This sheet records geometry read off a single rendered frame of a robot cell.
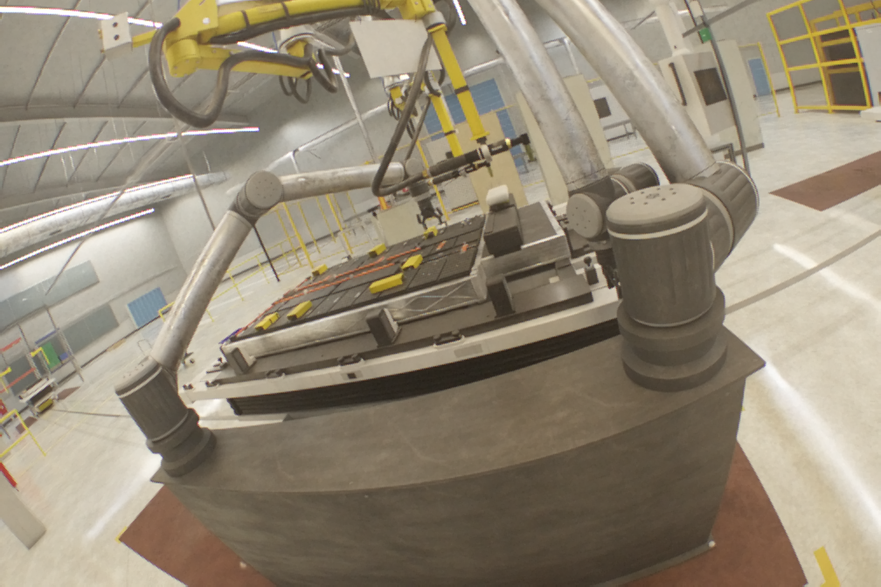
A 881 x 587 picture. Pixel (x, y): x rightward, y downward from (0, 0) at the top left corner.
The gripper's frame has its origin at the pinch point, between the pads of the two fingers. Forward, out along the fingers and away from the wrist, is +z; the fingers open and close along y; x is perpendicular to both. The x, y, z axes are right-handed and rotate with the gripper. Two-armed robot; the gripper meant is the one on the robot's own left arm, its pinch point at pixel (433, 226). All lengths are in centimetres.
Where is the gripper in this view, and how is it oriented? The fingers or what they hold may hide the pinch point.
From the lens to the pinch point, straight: 202.1
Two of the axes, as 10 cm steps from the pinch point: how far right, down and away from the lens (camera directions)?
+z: 3.6, 9.0, 2.4
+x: 2.6, -3.4, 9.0
